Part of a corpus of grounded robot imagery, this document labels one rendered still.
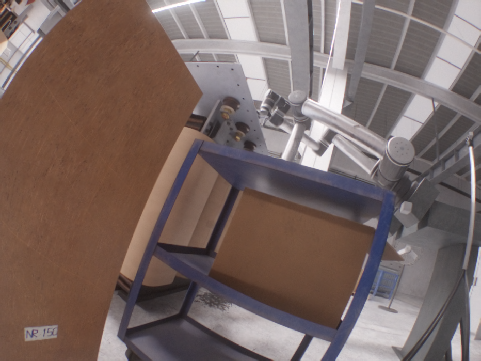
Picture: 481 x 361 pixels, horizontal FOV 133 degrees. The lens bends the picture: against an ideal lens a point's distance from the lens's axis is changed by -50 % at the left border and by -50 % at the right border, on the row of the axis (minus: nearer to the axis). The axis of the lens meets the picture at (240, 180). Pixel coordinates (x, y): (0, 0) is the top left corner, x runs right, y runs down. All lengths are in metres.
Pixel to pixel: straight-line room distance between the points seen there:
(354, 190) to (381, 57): 10.99
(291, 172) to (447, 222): 1.37
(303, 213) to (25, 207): 0.59
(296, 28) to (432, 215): 4.22
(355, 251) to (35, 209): 0.65
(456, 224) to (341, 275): 1.29
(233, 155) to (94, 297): 0.51
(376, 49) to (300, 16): 6.96
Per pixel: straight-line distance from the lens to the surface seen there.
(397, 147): 1.37
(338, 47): 9.21
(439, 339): 2.01
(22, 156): 0.28
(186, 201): 1.09
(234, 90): 1.18
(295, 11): 4.63
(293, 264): 0.58
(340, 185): 0.54
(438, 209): 1.68
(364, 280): 0.53
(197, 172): 1.10
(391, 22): 10.46
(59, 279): 0.37
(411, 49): 11.34
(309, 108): 1.59
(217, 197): 1.45
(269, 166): 0.56
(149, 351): 0.86
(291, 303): 0.59
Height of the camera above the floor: 0.69
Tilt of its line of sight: 12 degrees up
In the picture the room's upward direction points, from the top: 23 degrees clockwise
